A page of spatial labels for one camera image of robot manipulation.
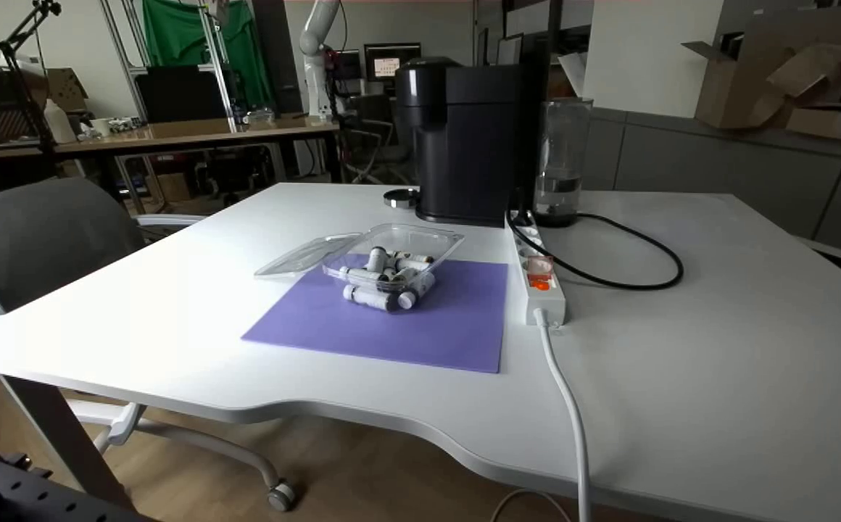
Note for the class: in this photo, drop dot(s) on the purple mat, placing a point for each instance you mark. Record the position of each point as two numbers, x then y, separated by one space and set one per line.
439 330

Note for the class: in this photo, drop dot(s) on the small computer monitor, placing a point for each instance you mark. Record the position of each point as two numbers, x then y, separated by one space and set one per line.
392 62

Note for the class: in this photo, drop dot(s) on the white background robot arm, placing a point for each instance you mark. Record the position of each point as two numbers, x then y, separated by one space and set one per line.
321 49

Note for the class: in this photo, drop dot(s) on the black coffee machine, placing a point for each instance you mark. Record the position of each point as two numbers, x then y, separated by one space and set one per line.
479 136

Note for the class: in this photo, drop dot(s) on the black office chair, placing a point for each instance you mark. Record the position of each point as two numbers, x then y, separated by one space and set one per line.
373 136

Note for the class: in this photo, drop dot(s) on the green cloth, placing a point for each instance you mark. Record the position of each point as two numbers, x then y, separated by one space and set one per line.
176 34

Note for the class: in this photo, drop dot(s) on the round metal drip tray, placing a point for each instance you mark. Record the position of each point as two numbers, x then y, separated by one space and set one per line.
399 199

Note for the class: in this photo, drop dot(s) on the black perforated rack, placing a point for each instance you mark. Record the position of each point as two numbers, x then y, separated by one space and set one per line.
5 489

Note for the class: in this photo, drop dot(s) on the white table leg with caster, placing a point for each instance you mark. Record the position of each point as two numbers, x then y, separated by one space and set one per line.
249 455

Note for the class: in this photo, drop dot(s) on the clear water tank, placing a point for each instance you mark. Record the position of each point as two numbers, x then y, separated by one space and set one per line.
560 165

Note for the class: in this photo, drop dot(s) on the black desk lamp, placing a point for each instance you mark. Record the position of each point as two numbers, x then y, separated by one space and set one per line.
24 60

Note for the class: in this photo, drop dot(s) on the brown cardboard box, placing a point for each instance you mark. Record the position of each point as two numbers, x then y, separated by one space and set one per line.
758 83

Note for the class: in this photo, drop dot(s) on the clear plastic lid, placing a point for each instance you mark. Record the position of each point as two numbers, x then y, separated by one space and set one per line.
301 256

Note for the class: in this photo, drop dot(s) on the white board panel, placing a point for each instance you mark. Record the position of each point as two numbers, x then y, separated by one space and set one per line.
649 54

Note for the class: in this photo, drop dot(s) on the white power strip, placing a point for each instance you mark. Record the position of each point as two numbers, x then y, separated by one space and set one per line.
544 295

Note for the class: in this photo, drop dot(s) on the wooden desk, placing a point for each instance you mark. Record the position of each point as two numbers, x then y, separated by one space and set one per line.
179 136

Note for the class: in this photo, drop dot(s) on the grey chair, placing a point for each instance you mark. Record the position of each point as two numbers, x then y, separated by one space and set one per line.
33 233

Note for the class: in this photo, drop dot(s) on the clear plastic container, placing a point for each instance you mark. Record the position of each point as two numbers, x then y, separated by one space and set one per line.
421 239

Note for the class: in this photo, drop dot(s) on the grey cabinet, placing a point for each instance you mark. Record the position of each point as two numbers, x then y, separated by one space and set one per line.
730 169

